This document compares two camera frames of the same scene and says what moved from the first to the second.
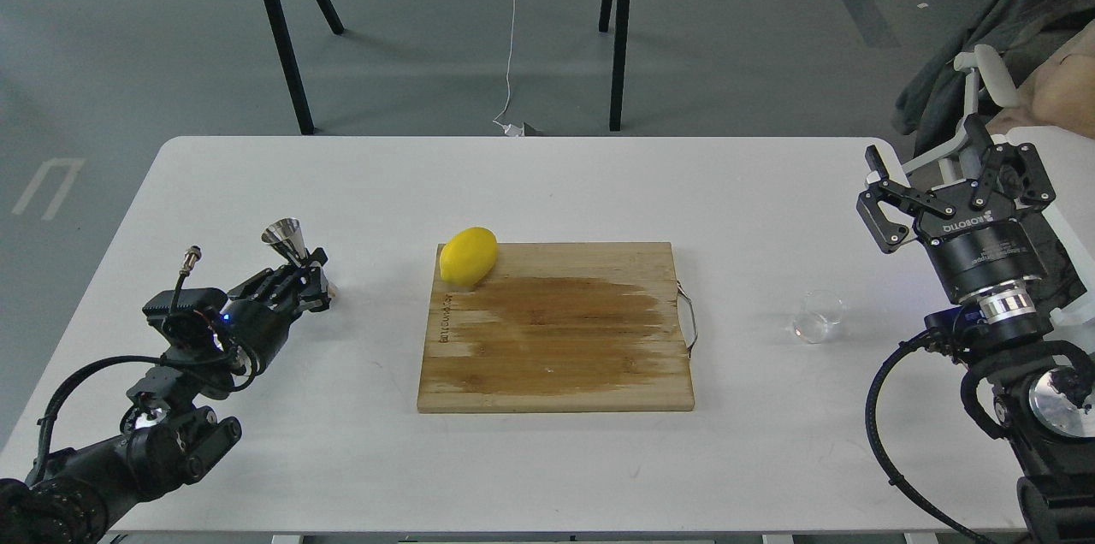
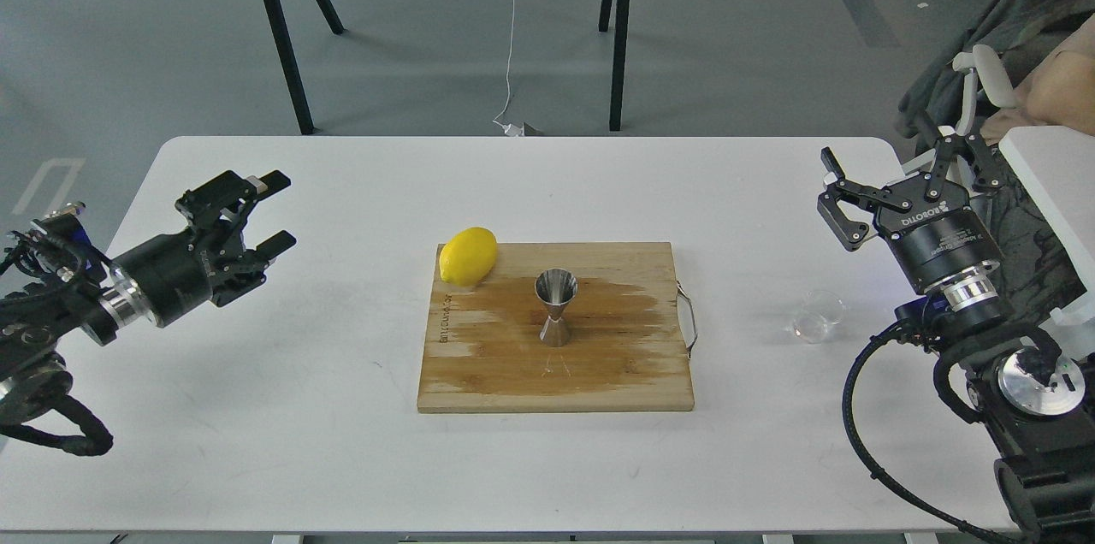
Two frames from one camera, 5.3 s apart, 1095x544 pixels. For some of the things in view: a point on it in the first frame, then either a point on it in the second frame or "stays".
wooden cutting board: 559,327 stays
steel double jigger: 286,233 to 556,287
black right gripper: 982,242 to 938,233
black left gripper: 257,316 to 175,273
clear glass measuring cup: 819,311 stays
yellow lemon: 468,256 stays
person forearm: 1060,93 stays
